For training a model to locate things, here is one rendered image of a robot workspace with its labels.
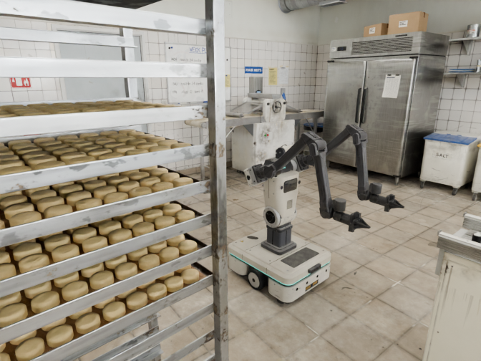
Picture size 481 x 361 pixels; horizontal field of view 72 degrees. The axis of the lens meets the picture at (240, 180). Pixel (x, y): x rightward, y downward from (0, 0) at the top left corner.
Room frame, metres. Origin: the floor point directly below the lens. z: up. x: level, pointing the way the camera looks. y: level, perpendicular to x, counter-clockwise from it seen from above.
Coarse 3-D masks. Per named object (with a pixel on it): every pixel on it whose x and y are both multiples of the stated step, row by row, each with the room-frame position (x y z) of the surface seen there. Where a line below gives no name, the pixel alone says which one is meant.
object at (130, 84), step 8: (120, 32) 1.11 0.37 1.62; (128, 32) 1.11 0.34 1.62; (128, 48) 1.10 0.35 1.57; (128, 56) 1.10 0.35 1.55; (128, 80) 1.10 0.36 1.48; (136, 80) 1.11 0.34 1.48; (128, 88) 1.10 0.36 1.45; (136, 88) 1.11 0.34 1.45; (128, 96) 1.10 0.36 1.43; (136, 96) 1.11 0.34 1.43; (152, 320) 1.10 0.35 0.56; (152, 360) 1.11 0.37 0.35
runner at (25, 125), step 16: (80, 112) 0.60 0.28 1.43; (96, 112) 0.61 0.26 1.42; (112, 112) 0.63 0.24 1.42; (128, 112) 0.65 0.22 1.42; (144, 112) 0.68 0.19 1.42; (160, 112) 0.70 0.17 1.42; (176, 112) 0.73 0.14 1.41; (192, 112) 0.75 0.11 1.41; (0, 128) 0.52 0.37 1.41; (16, 128) 0.53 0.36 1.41; (32, 128) 0.54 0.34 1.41; (48, 128) 0.56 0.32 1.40; (64, 128) 0.58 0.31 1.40; (80, 128) 0.59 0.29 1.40; (96, 128) 0.61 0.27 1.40
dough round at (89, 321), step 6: (90, 312) 0.64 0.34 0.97; (78, 318) 0.62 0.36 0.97; (84, 318) 0.62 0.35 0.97; (90, 318) 0.62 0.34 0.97; (96, 318) 0.62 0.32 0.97; (78, 324) 0.60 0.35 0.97; (84, 324) 0.60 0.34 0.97; (90, 324) 0.60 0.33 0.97; (96, 324) 0.60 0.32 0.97; (78, 330) 0.59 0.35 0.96; (84, 330) 0.59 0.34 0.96; (90, 330) 0.59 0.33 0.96
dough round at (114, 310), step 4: (108, 304) 0.66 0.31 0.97; (112, 304) 0.66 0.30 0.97; (116, 304) 0.66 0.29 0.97; (120, 304) 0.66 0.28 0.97; (124, 304) 0.67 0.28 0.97; (104, 308) 0.65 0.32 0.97; (108, 308) 0.65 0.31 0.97; (112, 308) 0.65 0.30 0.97; (116, 308) 0.65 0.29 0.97; (120, 308) 0.65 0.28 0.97; (124, 308) 0.65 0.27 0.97; (104, 312) 0.64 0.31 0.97; (108, 312) 0.64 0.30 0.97; (112, 312) 0.64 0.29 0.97; (116, 312) 0.64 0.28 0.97; (120, 312) 0.64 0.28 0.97; (124, 312) 0.65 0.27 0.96; (104, 316) 0.63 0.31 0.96; (108, 316) 0.63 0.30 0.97; (112, 316) 0.63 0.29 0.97; (116, 316) 0.63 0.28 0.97; (120, 316) 0.64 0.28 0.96; (108, 320) 0.63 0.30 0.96; (112, 320) 0.63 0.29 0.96
